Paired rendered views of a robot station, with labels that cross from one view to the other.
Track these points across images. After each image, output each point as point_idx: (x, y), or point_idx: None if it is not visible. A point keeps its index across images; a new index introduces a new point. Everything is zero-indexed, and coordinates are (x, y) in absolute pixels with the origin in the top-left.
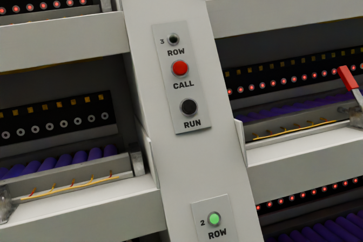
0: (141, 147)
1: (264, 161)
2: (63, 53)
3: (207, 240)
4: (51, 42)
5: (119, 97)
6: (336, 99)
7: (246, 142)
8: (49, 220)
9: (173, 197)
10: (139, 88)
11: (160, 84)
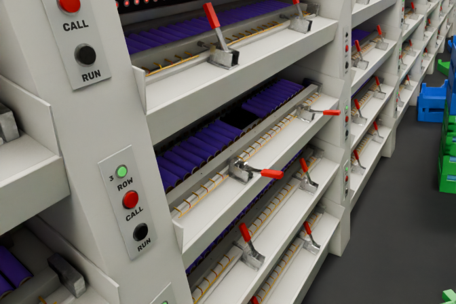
0: (288, 78)
1: (352, 84)
2: (324, 41)
3: (345, 115)
4: (324, 36)
5: None
6: None
7: None
8: (324, 115)
9: (340, 101)
10: (338, 58)
11: (342, 55)
